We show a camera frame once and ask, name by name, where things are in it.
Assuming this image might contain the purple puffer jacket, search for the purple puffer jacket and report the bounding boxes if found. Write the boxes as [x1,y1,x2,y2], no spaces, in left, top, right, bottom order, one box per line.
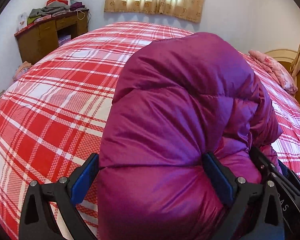
[97,33,282,239]

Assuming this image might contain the pink clothes heap on floor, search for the pink clothes heap on floor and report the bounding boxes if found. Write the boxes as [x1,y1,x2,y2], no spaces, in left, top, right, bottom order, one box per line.
[12,61,32,82]

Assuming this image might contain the grey folded clothes pile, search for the grey folded clothes pile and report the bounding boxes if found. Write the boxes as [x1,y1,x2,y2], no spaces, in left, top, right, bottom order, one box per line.
[28,1,70,22]

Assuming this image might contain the purple folded clothes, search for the purple folded clothes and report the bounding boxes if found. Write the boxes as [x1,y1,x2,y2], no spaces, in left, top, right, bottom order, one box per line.
[70,2,86,11]

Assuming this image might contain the red plaid bed cover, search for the red plaid bed cover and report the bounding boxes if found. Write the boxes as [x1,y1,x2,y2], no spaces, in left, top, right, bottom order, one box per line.
[0,22,300,239]

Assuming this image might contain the pink floral pillow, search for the pink floral pillow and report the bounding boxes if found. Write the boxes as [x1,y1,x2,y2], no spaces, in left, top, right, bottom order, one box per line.
[248,50,298,95]

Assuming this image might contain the wooden headboard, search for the wooden headboard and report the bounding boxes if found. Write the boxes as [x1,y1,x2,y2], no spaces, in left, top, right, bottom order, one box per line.
[266,44,300,103]

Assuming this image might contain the brown wooden desk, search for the brown wooden desk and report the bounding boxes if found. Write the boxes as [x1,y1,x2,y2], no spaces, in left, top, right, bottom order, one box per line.
[14,9,90,64]

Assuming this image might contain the boxes in desk shelf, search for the boxes in desk shelf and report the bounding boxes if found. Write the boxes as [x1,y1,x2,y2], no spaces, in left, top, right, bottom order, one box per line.
[58,35,71,46]

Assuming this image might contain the white card box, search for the white card box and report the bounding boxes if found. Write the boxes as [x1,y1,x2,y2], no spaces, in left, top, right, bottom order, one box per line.
[18,13,27,31]

